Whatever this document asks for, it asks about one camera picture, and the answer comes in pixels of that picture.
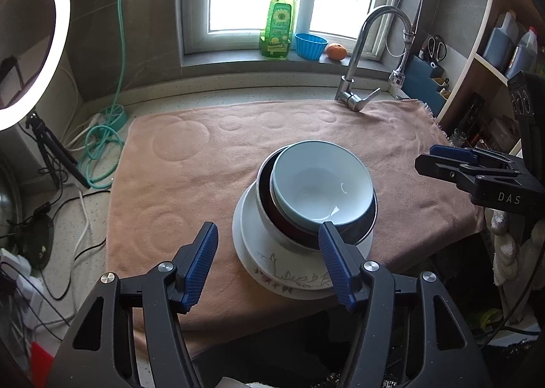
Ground wooden shelf unit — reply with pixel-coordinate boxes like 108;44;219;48
434;0;545;159

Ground white plate with pink flowers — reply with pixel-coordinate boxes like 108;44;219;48
232;188;375;297

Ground black scissors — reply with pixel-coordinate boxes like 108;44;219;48
423;34;447;63

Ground blue knife holder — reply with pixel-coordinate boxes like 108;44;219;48
402;54;450;116

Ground chrome faucet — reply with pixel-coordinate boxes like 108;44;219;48
335;6;416;113

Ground pink towel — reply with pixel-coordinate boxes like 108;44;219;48
106;99;486;359

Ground black round stand base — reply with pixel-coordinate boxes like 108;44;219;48
21;218;55;272

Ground light blue ceramic bowl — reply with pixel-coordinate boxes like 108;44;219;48
271;140;375;232

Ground dark sauce jug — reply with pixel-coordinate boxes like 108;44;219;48
507;26;538;78
481;11;516;71

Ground red packet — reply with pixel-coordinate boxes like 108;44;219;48
31;341;55;388

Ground person's right hand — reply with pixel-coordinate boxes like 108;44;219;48
487;209;539;287

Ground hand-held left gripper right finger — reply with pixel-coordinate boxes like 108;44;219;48
318;221;495;388

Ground green hose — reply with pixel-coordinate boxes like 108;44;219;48
79;0;128;190

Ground white extension socket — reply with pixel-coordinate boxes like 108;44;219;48
0;249;45;316

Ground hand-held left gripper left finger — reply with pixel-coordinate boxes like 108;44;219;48
51;221;220;388

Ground blue ribbed cup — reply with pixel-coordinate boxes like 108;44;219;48
295;33;328;61

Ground ring light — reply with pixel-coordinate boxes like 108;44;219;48
0;0;71;131

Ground large steel bowl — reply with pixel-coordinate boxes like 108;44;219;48
255;147;379;253

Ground black tripod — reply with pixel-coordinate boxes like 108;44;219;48
23;111;92;190

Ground white plate with grey leaves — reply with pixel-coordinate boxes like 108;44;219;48
239;196;375;287

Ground green dish soap bottle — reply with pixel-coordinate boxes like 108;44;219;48
259;0;298;60

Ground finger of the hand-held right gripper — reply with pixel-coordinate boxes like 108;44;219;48
429;145;518;167
415;153;526;191

